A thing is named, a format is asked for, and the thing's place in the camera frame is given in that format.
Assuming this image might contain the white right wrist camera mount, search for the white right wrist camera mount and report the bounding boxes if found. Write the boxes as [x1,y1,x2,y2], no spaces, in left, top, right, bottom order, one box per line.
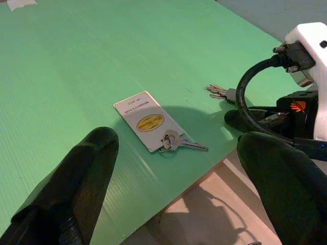
[285,22,327,141]

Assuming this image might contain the silver key with ring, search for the silver key with ring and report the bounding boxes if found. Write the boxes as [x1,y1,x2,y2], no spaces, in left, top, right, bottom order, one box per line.
[158,129,209,154]

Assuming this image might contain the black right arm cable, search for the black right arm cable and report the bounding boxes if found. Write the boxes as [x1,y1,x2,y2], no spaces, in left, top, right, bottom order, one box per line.
[236,41,316,146]

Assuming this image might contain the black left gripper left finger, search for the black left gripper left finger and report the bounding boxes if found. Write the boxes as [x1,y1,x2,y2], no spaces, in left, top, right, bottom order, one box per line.
[0,127,120,245]

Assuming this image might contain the green corrugated sheet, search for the green corrugated sheet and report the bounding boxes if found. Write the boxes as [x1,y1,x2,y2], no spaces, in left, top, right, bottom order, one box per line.
[0,0,307,245]

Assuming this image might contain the grey tape piece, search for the grey tape piece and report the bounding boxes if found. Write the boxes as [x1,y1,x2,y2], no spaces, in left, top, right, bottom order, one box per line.
[7,0,38,11]

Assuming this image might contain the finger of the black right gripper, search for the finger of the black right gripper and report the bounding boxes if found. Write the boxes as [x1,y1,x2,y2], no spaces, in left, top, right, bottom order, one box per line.
[224,109,259,131]

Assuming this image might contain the white key tag card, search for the white key tag card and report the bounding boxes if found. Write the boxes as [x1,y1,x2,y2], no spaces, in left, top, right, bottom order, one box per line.
[113,91,185,153]

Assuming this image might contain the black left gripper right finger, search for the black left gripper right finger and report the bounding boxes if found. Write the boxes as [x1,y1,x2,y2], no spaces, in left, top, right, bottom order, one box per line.
[236,131,327,245]

